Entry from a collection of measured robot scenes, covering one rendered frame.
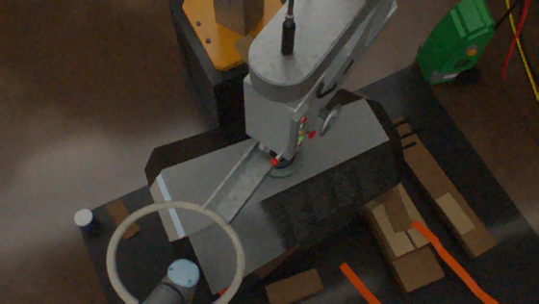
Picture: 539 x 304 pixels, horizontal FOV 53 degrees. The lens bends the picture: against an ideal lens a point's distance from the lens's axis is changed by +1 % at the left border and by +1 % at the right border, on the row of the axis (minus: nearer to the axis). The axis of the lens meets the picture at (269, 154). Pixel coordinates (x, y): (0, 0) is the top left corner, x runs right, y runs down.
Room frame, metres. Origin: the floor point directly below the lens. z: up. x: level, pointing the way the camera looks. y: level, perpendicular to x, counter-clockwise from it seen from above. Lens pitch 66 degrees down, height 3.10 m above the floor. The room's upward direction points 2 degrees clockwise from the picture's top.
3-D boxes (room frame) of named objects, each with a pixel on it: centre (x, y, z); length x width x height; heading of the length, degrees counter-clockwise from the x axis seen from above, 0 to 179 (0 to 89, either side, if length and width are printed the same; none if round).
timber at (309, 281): (0.51, -0.16, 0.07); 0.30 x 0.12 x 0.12; 111
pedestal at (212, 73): (1.81, 0.19, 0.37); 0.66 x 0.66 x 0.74; 29
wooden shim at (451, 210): (0.98, -1.10, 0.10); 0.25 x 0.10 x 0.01; 33
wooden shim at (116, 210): (0.89, 0.86, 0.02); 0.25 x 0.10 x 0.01; 38
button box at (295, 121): (0.85, -0.10, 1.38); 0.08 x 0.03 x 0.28; 147
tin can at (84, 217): (0.86, 1.05, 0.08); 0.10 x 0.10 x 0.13
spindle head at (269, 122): (1.04, -0.09, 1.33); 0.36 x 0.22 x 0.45; 147
